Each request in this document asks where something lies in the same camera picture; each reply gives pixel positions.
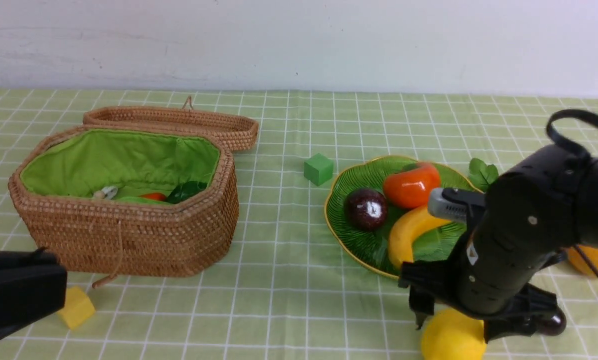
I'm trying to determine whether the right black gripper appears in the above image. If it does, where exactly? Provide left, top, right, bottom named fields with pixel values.
left=399, top=260, right=559, bottom=342

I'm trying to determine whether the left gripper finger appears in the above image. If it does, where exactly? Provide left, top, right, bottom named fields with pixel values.
left=0, top=265, right=68, bottom=340
left=0, top=249, right=59, bottom=268

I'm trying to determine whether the yellow lemon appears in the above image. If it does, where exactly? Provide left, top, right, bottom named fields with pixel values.
left=420, top=307, right=487, bottom=360

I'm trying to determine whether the yellow banana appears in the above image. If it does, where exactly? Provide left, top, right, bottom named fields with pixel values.
left=387, top=205, right=451, bottom=271

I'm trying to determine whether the orange persimmon with green calyx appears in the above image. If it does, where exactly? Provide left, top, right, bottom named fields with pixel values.
left=382, top=162, right=441, bottom=209

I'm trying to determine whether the dark purple mangosteen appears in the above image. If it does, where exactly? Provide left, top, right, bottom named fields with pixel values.
left=343, top=187, right=389, bottom=232

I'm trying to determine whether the red chili pepper green stem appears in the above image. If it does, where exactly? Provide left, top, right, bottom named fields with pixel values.
left=139, top=180, right=209, bottom=205

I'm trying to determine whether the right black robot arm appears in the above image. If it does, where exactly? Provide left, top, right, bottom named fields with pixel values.
left=398, top=108, right=598, bottom=342

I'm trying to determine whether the green leaf-shaped glass plate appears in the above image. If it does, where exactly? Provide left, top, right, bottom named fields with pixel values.
left=324, top=155, right=466, bottom=280

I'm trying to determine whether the yellow foam block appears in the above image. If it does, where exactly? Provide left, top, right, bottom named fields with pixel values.
left=57, top=286, right=96, bottom=330

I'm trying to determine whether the white radish with leaves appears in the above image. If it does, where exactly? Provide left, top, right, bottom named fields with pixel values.
left=468, top=157, right=500, bottom=193

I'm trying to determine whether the purple eggplant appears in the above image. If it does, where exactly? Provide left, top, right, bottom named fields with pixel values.
left=533, top=307, right=567, bottom=337

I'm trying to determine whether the green foam cube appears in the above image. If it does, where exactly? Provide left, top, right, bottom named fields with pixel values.
left=303, top=153, right=334, bottom=187

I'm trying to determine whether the green fabric basket liner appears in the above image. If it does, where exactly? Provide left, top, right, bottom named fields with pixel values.
left=20, top=129, right=221, bottom=198

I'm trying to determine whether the orange yellow mango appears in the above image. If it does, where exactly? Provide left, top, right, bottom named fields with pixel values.
left=567, top=245, right=598, bottom=278

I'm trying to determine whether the woven rattan basket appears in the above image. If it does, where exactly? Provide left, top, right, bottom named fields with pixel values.
left=8, top=125, right=240, bottom=281

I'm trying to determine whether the woven rattan basket lid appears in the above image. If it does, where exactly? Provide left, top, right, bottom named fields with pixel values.
left=82, top=96, right=260, bottom=152

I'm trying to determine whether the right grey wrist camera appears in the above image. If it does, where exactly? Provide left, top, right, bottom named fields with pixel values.
left=427, top=187, right=485, bottom=224

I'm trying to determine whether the right black camera cable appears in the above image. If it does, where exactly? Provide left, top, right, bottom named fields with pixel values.
left=571, top=245, right=598, bottom=303

